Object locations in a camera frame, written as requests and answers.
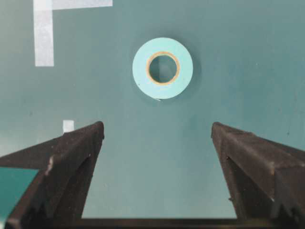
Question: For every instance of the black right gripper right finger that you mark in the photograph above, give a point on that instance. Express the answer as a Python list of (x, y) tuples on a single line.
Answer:
[(265, 179)]

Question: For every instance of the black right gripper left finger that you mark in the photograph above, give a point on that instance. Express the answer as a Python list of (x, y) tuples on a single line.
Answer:
[(51, 179)]

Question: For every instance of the light blue tape roll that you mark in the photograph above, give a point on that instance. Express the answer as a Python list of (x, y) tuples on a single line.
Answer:
[(162, 47)]

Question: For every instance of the small white tape square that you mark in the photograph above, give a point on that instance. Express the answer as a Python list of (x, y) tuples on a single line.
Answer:
[(67, 126)]

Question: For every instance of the white tape corner marker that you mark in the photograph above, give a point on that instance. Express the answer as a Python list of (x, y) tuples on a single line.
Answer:
[(43, 25)]

